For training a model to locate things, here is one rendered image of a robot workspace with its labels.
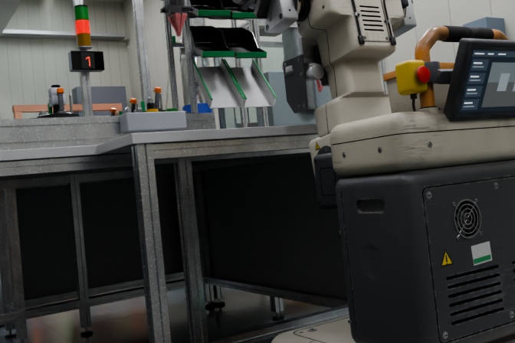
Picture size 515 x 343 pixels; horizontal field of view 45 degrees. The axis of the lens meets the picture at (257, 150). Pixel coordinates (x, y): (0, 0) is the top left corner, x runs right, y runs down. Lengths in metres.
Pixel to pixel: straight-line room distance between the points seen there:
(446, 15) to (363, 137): 4.22
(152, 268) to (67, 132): 0.57
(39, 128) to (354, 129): 1.04
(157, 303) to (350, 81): 0.80
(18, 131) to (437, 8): 4.23
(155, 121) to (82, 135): 0.24
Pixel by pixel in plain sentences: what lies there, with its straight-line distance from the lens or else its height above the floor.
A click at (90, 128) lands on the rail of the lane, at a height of 0.92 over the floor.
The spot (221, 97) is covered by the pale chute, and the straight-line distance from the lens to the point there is 2.41.
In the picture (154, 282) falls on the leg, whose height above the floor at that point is 0.46.
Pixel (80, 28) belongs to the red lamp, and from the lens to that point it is 2.43.
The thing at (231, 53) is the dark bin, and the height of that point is 1.20.
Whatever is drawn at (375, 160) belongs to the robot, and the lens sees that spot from 1.34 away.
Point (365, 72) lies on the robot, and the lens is 1.77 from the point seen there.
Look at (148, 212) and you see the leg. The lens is 1.70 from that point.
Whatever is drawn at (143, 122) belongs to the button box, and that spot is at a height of 0.93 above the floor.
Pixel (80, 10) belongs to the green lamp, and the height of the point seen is 1.39.
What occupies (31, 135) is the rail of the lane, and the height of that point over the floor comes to 0.91.
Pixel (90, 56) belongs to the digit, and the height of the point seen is 1.22.
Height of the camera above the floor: 0.70
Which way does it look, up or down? 3 degrees up
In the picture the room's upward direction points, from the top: 6 degrees counter-clockwise
